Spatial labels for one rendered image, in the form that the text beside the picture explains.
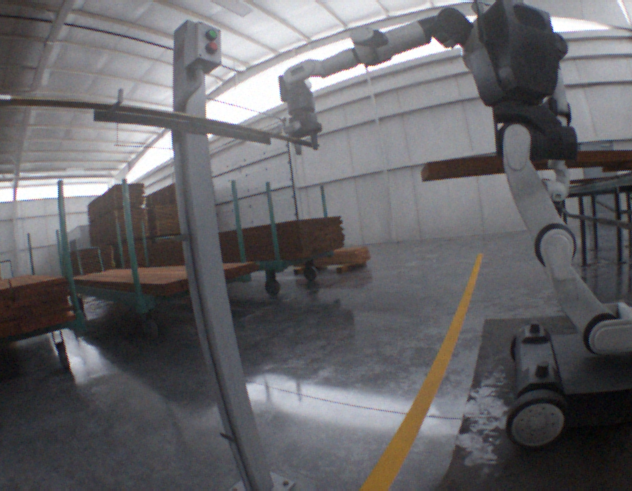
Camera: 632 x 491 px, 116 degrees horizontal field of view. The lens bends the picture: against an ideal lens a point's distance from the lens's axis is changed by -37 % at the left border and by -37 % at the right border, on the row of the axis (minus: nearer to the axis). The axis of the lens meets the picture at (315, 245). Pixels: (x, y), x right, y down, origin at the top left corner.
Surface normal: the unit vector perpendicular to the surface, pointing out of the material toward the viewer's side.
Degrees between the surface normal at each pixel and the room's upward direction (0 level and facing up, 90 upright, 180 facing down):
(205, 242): 90
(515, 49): 109
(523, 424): 90
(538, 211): 90
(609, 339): 90
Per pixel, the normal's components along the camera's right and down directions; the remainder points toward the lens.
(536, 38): 0.01, 0.38
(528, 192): -0.29, 0.47
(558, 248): -0.56, 0.12
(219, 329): 0.83, -0.07
